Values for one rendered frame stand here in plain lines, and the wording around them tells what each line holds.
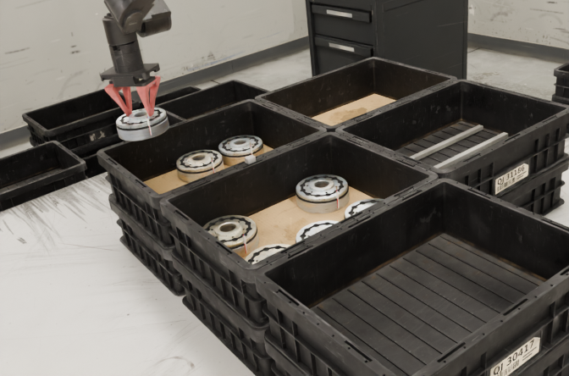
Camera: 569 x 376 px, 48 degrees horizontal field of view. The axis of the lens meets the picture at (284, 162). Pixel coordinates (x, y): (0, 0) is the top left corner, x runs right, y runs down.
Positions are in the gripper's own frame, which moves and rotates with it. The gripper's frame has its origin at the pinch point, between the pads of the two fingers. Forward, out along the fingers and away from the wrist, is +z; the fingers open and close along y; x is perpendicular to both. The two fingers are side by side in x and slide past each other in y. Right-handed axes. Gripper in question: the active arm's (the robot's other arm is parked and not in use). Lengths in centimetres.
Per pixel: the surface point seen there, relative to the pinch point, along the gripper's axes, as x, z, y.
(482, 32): -376, 89, -55
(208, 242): 31.9, 9.1, -27.3
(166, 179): -4.6, 18.0, 0.4
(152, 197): 19.7, 8.5, -11.3
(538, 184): -16, 23, -77
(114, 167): 9.2, 8.0, 2.6
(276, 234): 13.4, 18.9, -31.0
